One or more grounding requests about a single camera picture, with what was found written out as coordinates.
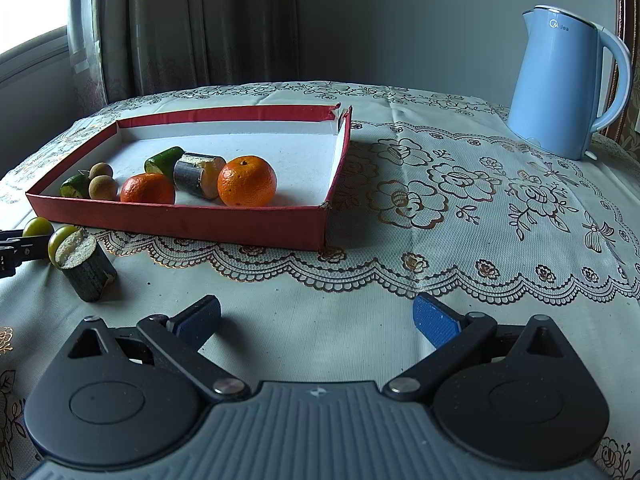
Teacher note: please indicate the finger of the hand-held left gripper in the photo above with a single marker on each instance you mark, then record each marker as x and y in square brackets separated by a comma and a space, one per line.
[27, 255]

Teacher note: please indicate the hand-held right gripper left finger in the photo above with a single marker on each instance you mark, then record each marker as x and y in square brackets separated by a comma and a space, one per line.
[197, 318]

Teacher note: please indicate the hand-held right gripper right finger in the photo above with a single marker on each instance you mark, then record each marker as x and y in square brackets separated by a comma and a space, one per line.
[434, 317]

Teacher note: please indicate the green tomato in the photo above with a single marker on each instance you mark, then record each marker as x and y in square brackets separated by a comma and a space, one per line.
[39, 226]
[60, 240]

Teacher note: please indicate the red cardboard box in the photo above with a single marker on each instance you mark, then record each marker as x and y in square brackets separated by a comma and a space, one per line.
[200, 222]

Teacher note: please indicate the brown longan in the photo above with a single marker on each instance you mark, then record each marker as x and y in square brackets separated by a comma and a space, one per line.
[101, 170]
[103, 188]

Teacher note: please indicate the orange mandarin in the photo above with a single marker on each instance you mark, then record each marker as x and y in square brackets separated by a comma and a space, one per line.
[247, 182]
[147, 190]

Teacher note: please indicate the dark sugarcane piece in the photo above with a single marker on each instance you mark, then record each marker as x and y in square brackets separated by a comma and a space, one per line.
[87, 270]
[197, 176]

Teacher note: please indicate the green lime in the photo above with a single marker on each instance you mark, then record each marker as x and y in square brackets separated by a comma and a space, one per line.
[160, 160]
[72, 187]

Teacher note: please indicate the sheer patterned curtain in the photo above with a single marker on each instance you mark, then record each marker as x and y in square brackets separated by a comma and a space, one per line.
[85, 35]

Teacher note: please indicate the light blue electric kettle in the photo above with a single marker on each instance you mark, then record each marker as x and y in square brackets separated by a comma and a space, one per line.
[560, 85]

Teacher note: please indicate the brown curtain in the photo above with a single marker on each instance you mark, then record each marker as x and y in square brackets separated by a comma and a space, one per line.
[210, 20]

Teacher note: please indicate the wooden chair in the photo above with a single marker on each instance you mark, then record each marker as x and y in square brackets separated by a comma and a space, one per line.
[627, 10]

